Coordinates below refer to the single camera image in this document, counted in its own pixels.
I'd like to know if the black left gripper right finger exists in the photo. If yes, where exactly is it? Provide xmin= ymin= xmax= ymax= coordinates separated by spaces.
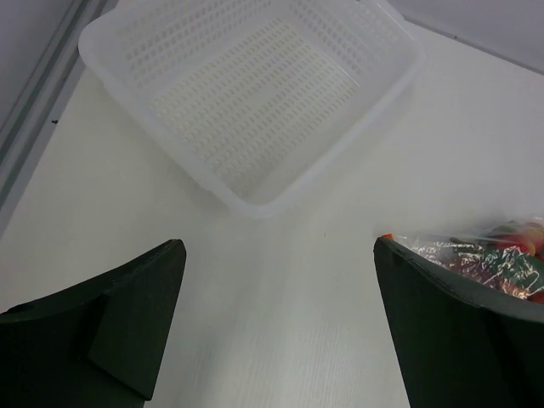
xmin=373 ymin=237 xmax=543 ymax=407

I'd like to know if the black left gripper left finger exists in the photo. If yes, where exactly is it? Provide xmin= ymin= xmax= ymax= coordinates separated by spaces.
xmin=1 ymin=240 xmax=185 ymax=407

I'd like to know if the clear zip top bag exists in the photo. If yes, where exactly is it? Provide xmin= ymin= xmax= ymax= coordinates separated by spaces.
xmin=382 ymin=217 xmax=543 ymax=304

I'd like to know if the white perforated plastic basket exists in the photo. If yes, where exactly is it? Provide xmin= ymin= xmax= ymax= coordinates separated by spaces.
xmin=78 ymin=0 xmax=425 ymax=218

